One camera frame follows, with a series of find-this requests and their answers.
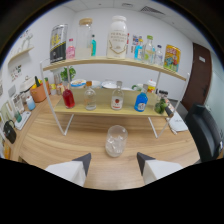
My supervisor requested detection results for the red liquid bottle white cap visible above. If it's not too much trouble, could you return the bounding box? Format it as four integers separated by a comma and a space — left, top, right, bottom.
62, 80, 76, 110

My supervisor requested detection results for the yellow drink can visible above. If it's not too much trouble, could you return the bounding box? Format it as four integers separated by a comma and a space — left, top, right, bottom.
163, 44, 182, 73

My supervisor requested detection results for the clear glass cup with ice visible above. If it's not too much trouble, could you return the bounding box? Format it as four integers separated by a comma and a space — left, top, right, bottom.
105, 124, 129, 158

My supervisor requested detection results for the white stand with teal cup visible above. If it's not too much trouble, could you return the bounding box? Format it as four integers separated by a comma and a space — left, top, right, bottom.
13, 109, 33, 131

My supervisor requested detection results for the white notebook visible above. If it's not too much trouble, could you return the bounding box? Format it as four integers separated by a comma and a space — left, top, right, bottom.
168, 111, 189, 133

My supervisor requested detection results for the black chair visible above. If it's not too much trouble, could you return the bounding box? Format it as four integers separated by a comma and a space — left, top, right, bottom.
184, 103, 223, 163

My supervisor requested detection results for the dark green bottle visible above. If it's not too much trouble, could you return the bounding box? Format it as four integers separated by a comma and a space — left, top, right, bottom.
153, 89, 169, 115

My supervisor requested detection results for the blue liquid bottle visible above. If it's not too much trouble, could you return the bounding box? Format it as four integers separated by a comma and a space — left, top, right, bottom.
133, 83, 149, 113

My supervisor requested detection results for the black bag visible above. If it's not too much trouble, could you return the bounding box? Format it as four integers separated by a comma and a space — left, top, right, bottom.
2, 119, 18, 145

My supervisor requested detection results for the two-tier wooden shelf rack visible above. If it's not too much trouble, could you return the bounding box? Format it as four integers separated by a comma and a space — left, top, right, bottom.
39, 55, 190, 139

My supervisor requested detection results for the small white blue jar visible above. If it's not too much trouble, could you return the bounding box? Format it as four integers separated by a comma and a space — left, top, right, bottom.
25, 95, 37, 112

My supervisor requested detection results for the clear bottle red label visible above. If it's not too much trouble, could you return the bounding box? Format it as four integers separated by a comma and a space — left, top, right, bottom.
110, 80, 125, 111

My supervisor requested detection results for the orange pot with toys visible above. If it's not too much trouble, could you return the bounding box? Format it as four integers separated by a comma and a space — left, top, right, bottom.
29, 78, 51, 103

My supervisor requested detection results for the blue rimmed paper bowl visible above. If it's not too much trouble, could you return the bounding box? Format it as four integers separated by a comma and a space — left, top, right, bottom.
69, 78, 87, 89

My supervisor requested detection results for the white bowl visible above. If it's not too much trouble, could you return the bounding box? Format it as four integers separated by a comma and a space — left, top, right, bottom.
101, 79, 118, 90

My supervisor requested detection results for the green potted plant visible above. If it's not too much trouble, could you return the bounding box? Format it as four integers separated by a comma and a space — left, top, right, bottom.
59, 65, 77, 82

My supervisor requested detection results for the brown door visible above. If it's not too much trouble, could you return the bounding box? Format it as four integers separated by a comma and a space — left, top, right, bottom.
180, 42, 213, 112

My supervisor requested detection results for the clear bottle blue cap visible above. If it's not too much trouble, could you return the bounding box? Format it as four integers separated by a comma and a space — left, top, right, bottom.
154, 44, 165, 66

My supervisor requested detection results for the small pink bottle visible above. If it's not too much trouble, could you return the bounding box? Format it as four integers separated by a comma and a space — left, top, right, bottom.
66, 37, 76, 60

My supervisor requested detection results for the small light blue bottle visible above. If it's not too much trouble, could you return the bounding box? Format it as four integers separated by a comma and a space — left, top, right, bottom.
134, 38, 144, 61

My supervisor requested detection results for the small teal bottle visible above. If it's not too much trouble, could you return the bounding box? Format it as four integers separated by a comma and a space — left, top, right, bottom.
90, 34, 98, 58

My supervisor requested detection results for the tall black silver can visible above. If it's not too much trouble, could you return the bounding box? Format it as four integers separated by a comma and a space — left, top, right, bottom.
49, 23, 69, 64

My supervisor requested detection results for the glass bottle cork lid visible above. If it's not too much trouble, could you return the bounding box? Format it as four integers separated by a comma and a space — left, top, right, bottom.
75, 17, 94, 60

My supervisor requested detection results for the large white bottle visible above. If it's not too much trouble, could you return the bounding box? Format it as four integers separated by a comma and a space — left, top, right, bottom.
106, 15, 129, 60

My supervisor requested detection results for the ceiling air vent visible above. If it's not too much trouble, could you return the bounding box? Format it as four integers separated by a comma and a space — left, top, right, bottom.
139, 5, 166, 16

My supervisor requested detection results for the wooden wall shelf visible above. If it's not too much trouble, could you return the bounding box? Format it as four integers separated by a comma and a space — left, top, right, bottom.
7, 45, 35, 64

